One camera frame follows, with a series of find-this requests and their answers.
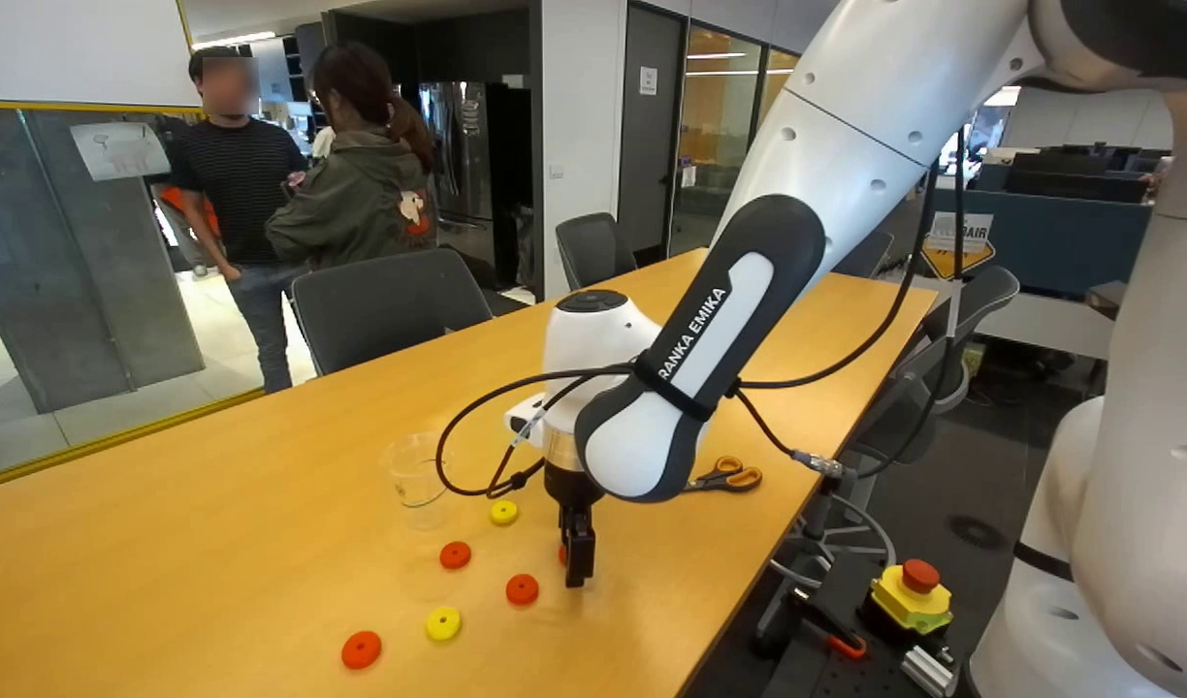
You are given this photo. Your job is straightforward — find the person in black shirt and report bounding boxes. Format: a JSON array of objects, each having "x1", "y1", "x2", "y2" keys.
[{"x1": 165, "y1": 48, "x2": 307, "y2": 397}]

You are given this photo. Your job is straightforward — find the yellow ring front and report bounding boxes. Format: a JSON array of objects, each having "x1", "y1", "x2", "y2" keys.
[{"x1": 421, "y1": 606, "x2": 470, "y2": 646}]

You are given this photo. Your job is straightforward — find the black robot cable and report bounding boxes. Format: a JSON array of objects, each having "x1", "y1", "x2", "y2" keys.
[{"x1": 431, "y1": 168, "x2": 946, "y2": 505}]

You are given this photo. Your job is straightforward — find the grey office chair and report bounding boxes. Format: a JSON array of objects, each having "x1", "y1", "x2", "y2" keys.
[{"x1": 291, "y1": 249, "x2": 494, "y2": 377}]

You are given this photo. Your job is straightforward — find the grey chair far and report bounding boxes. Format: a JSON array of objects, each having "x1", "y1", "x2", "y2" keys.
[{"x1": 556, "y1": 212, "x2": 635, "y2": 287}]

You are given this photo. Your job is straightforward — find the clear plastic cup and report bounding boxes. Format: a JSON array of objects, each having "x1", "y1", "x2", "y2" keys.
[{"x1": 387, "y1": 439, "x2": 446, "y2": 508}]

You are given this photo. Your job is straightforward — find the person in green hoodie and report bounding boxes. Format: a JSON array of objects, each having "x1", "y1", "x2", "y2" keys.
[{"x1": 264, "y1": 41, "x2": 436, "y2": 266}]

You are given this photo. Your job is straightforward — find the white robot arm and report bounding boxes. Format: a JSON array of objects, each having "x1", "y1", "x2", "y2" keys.
[{"x1": 543, "y1": 0, "x2": 1187, "y2": 698}]

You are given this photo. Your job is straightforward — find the orange handled scissors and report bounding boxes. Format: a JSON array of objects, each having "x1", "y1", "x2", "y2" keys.
[{"x1": 690, "y1": 457, "x2": 759, "y2": 491}]

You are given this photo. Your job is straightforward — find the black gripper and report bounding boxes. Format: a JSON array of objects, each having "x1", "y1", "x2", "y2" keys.
[{"x1": 543, "y1": 464, "x2": 606, "y2": 588}]

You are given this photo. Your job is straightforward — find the yellow red emergency stop button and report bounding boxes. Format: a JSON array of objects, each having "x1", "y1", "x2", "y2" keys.
[{"x1": 868, "y1": 558, "x2": 953, "y2": 637}]

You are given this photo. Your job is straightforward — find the black armrest chair right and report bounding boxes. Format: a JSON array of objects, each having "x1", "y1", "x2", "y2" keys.
[{"x1": 852, "y1": 266, "x2": 1019, "y2": 463}]

